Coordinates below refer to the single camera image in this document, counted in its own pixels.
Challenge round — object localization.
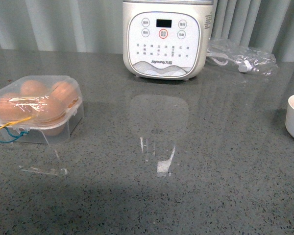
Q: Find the brown egg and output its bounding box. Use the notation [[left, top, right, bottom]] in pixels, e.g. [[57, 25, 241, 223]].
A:
[[32, 96, 65, 136], [0, 93, 33, 122], [51, 81, 78, 106], [20, 80, 48, 96]]

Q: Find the clear plastic egg box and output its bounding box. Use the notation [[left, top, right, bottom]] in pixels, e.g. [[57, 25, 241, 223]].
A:
[[0, 75, 84, 145]]

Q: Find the white Joyoung cooker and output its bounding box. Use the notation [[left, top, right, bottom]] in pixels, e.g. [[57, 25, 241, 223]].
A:
[[122, 0, 215, 80]]

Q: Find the clear plastic bag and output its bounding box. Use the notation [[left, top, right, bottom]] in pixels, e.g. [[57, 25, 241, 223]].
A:
[[206, 39, 279, 76]]

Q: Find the blue rubber band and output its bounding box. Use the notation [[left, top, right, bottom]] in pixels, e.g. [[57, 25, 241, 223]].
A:
[[0, 126, 28, 143]]

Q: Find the white power cord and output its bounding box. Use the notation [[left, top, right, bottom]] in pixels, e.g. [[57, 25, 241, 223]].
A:
[[205, 48, 254, 73]]

